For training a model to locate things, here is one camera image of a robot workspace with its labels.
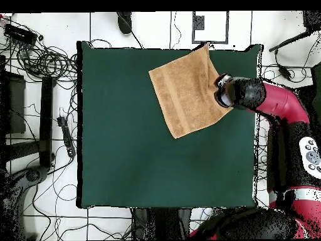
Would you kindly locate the tan terry towel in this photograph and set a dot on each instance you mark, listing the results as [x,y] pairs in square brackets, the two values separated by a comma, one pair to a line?
[185,95]

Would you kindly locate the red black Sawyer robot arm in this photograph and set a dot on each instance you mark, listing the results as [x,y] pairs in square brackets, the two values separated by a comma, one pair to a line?
[283,105]

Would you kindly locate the black power adapter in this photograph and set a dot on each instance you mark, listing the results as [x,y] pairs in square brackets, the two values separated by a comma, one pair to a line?
[284,72]

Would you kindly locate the dark grey square plate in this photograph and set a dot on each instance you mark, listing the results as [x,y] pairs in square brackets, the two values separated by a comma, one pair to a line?
[198,22]

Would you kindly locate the black tripod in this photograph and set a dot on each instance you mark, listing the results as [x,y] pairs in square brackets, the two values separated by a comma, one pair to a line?
[291,40]

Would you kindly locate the green cloth beside table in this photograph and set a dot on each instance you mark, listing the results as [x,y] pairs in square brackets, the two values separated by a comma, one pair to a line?
[318,77]

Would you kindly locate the dark green table cloth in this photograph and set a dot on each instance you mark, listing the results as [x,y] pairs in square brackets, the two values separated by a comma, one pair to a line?
[112,125]

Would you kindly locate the person's foot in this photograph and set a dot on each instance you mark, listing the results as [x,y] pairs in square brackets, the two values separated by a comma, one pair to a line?
[125,22]

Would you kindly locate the black power strip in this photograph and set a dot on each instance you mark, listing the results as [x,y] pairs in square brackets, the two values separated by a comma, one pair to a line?
[67,136]

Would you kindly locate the black stand bar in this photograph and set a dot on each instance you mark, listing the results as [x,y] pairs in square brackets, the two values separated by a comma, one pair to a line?
[46,120]

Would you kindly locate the dark panel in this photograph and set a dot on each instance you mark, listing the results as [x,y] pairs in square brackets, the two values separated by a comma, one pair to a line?
[16,105]

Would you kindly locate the grey stand base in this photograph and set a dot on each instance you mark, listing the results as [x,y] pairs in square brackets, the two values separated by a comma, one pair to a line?
[32,175]

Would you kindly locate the black electronics box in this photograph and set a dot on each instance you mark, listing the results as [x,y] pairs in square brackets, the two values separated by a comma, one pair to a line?
[20,34]

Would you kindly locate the grey square floor frame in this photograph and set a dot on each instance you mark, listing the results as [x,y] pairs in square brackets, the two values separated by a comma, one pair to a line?
[193,37]

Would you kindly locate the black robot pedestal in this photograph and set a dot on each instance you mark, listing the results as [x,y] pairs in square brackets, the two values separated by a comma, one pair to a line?
[163,223]

